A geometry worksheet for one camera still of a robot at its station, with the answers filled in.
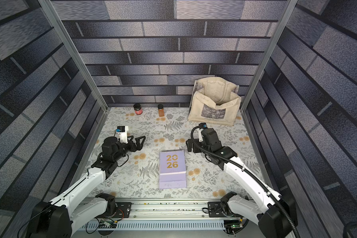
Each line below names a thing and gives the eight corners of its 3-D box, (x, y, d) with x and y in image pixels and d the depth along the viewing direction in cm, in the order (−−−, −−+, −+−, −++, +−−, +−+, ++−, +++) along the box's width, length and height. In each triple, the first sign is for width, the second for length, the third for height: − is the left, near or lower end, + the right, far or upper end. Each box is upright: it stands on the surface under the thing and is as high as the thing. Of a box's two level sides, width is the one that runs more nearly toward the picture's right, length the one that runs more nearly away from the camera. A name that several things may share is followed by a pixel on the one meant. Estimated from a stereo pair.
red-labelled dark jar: (135, 114, 117) (132, 108, 112) (136, 109, 121) (134, 103, 115) (142, 114, 117) (140, 108, 112) (143, 109, 121) (141, 103, 115)
